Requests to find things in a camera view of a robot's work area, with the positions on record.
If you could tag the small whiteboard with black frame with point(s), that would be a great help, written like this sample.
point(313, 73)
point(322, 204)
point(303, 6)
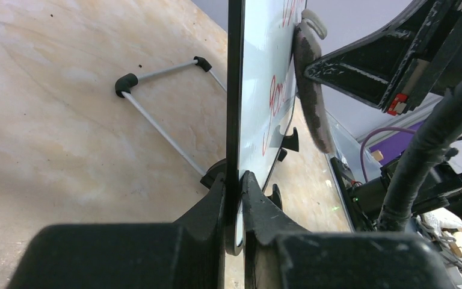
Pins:
point(260, 97)

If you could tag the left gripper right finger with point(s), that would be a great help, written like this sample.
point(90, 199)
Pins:
point(279, 253)

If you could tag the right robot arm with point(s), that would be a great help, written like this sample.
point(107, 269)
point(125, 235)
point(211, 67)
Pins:
point(426, 150)

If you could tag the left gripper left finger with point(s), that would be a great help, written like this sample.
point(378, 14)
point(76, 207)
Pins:
point(186, 253)

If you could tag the whiteboard wire stand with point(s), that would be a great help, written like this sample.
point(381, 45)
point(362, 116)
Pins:
point(186, 104)

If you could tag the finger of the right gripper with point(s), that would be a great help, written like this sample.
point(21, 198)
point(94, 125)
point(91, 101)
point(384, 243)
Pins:
point(394, 68)

